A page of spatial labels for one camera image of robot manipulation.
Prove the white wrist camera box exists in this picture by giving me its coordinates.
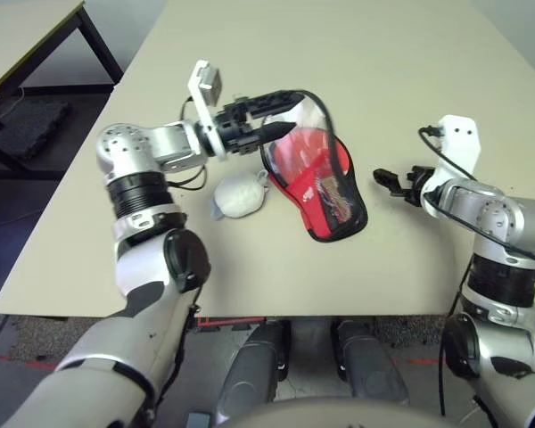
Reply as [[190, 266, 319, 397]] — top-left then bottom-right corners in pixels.
[[420, 114, 481, 219], [187, 60, 228, 161]]

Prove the beige side table black frame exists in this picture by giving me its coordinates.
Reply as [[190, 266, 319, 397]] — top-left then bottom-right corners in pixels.
[[0, 0, 125, 135]]

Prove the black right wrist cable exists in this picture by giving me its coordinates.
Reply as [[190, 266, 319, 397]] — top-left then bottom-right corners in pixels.
[[418, 127, 535, 416]]

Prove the red black paddle case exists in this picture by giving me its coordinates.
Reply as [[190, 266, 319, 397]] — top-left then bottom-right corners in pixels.
[[259, 88, 369, 244]]

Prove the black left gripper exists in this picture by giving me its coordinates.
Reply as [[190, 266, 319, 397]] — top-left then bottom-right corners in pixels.
[[211, 89, 299, 157]]

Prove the grey robot leg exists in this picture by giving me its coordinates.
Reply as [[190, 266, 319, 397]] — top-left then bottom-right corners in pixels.
[[336, 319, 409, 405], [216, 321, 291, 424]]

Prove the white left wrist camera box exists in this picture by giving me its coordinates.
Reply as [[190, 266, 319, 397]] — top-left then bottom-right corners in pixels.
[[187, 60, 228, 161]]

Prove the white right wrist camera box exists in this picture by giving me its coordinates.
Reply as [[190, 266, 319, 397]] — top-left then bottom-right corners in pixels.
[[420, 114, 481, 219]]

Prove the white fluffy pom-pom zipper pull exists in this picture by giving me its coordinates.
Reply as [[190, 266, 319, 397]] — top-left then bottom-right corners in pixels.
[[211, 170, 271, 220]]

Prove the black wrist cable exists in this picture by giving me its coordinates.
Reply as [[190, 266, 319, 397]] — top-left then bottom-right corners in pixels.
[[418, 127, 535, 416], [164, 95, 209, 192]]

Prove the grey right robot leg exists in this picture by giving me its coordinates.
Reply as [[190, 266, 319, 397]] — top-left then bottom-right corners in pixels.
[[336, 319, 409, 405]]

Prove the black foam floor mat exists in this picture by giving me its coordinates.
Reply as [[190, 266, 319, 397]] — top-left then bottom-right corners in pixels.
[[0, 98, 71, 162]]

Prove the grey left robot leg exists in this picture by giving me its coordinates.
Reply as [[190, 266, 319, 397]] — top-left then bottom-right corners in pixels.
[[216, 321, 291, 424]]

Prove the grey robot torso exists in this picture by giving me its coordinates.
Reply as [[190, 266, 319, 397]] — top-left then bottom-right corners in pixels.
[[185, 396, 473, 428]]

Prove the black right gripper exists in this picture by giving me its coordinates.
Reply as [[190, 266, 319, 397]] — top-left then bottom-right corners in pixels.
[[372, 164, 437, 208]]

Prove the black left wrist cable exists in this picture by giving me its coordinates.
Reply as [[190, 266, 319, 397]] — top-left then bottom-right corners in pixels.
[[164, 95, 209, 192]]

